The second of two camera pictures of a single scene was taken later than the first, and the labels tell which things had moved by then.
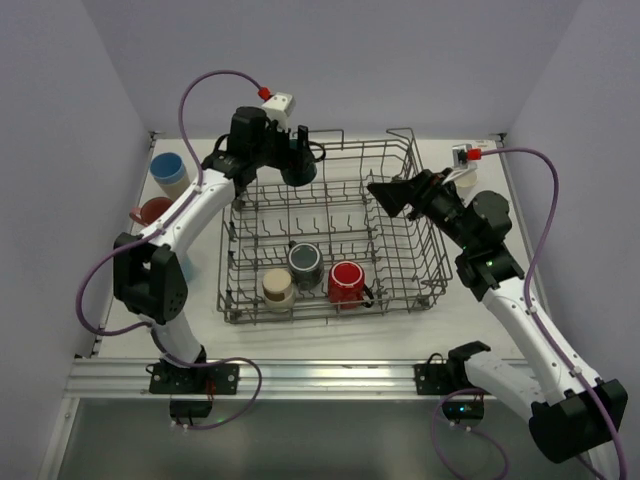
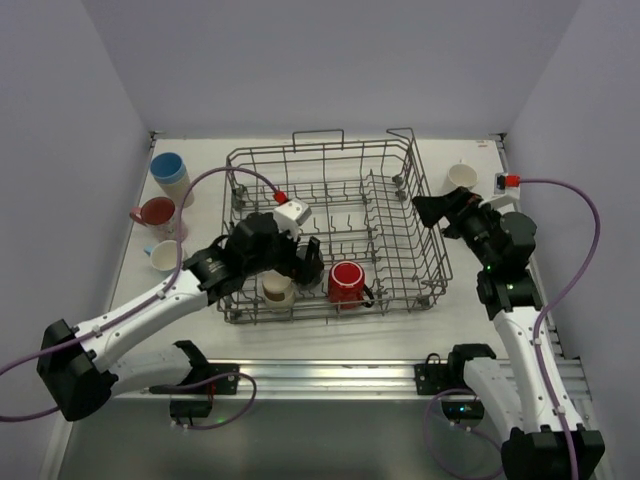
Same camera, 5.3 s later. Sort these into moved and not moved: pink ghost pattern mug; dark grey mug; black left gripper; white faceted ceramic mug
Moved: black left gripper
Not moved: white faceted ceramic mug; dark grey mug; pink ghost pattern mug
